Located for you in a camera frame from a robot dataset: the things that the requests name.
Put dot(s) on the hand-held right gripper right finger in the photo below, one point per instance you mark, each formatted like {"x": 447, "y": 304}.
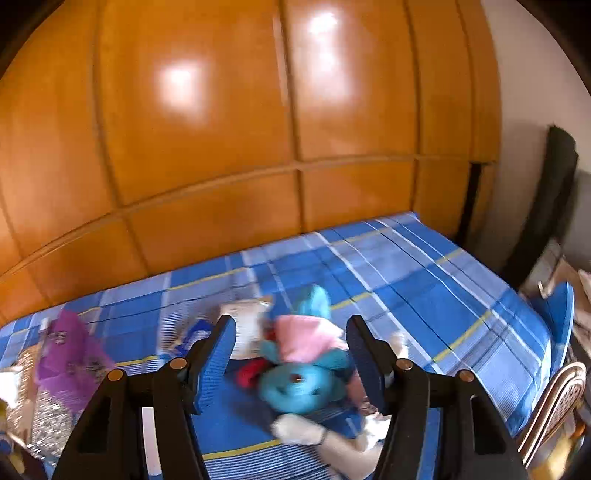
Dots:
{"x": 367, "y": 364}

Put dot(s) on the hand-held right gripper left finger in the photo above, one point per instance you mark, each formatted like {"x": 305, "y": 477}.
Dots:
{"x": 217, "y": 362}

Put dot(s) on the teal plush toy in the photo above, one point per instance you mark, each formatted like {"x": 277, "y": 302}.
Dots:
{"x": 295, "y": 387}

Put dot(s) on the red soft item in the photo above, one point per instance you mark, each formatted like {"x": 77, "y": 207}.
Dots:
{"x": 249, "y": 373}

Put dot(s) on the blue white packet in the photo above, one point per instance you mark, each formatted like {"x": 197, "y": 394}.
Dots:
{"x": 194, "y": 337}

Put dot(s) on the white beige cloth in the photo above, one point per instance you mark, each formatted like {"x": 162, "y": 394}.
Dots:
{"x": 247, "y": 327}

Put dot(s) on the pink satin cloth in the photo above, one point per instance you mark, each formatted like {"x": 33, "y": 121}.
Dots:
{"x": 304, "y": 339}

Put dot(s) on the blue plaid bed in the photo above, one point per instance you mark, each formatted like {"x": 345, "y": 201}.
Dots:
{"x": 415, "y": 286}

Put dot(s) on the white knit cloth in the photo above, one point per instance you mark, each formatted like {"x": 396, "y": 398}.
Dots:
{"x": 300, "y": 429}

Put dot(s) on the purple printed box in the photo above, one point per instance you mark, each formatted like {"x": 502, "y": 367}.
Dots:
{"x": 69, "y": 350}

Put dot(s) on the silver patterned packet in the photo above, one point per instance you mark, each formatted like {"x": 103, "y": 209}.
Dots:
{"x": 46, "y": 415}

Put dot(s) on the wicker chair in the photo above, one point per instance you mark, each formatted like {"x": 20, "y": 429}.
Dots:
{"x": 551, "y": 406}

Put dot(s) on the cardboard box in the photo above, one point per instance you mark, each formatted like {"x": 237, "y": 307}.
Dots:
{"x": 565, "y": 281}

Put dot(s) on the wooden wardrobe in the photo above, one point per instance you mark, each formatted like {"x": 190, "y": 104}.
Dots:
{"x": 207, "y": 115}

